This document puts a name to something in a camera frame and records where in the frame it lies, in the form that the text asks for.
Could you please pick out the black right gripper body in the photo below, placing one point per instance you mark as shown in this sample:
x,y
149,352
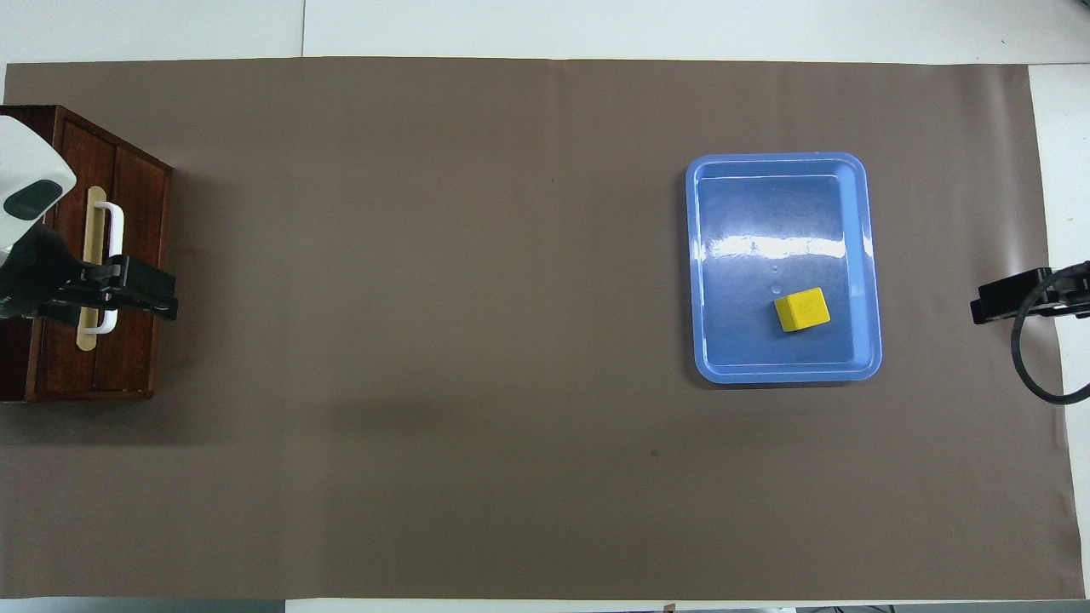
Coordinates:
x,y
1075,294

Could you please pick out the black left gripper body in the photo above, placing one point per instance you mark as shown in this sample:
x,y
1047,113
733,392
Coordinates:
x,y
34,272

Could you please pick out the yellow block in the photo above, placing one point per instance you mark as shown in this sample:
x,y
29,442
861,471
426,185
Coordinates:
x,y
805,311

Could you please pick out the dark wooden cabinet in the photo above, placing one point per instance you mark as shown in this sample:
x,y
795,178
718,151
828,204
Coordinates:
x,y
136,358

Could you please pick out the blue plastic tray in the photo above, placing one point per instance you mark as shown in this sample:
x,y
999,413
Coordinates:
x,y
766,213

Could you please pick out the brown table mat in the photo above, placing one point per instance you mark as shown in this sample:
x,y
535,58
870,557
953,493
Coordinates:
x,y
511,426

